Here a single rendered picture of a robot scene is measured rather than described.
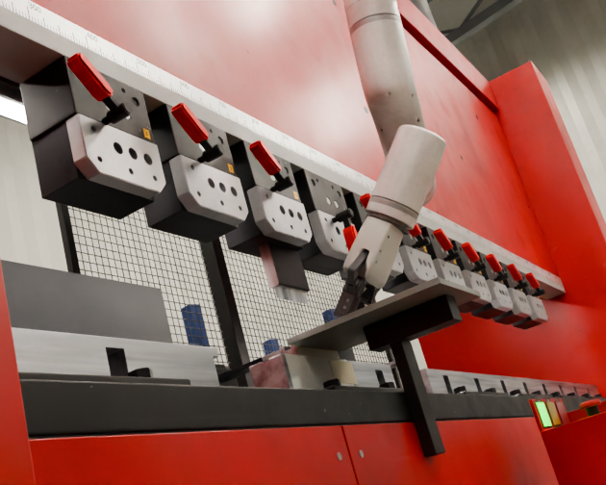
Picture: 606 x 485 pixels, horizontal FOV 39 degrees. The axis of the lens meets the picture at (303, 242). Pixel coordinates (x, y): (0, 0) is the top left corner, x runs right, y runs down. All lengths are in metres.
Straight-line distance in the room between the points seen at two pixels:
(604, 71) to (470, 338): 6.16
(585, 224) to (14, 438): 3.11
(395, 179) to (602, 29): 8.27
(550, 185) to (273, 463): 2.76
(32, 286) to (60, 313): 0.08
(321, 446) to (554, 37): 8.91
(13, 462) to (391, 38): 1.08
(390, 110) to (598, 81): 8.03
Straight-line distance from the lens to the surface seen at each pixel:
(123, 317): 1.89
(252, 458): 0.90
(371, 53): 1.45
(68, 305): 1.77
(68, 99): 1.10
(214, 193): 1.26
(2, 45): 1.11
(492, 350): 3.54
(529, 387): 2.47
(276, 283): 1.39
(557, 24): 9.81
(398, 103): 1.45
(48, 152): 1.11
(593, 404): 1.64
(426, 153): 1.39
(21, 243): 6.60
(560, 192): 3.55
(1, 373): 0.55
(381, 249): 1.35
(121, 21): 1.29
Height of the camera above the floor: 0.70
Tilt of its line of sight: 19 degrees up
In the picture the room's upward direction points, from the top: 16 degrees counter-clockwise
